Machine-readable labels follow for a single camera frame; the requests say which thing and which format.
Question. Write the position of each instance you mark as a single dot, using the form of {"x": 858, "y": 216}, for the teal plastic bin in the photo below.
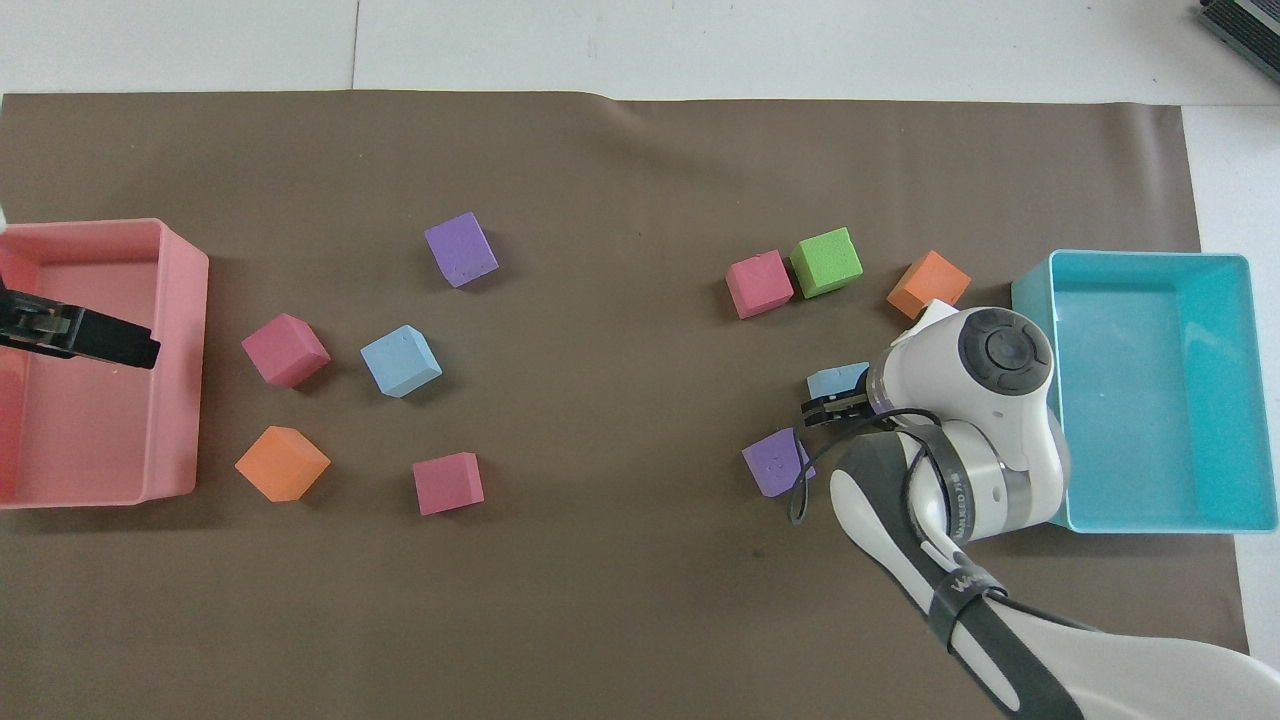
{"x": 1160, "y": 400}

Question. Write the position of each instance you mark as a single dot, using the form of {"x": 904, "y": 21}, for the black stand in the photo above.
{"x": 1245, "y": 22}

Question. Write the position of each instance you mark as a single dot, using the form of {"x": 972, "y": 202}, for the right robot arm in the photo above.
{"x": 1000, "y": 420}

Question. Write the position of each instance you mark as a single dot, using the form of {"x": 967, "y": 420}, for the pink foam block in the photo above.
{"x": 759, "y": 284}
{"x": 448, "y": 484}
{"x": 285, "y": 350}

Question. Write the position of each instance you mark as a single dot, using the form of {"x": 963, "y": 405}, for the orange foam block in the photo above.
{"x": 928, "y": 284}
{"x": 281, "y": 464}

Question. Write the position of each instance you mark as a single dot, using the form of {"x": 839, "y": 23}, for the pink plastic bin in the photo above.
{"x": 100, "y": 440}

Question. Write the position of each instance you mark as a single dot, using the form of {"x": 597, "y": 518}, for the green foam block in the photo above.
{"x": 826, "y": 263}

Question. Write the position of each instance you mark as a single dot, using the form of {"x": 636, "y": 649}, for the light blue foam block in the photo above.
{"x": 835, "y": 380}
{"x": 400, "y": 361}

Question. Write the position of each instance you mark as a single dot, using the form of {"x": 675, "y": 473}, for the purple foam block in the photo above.
{"x": 776, "y": 464}
{"x": 460, "y": 250}

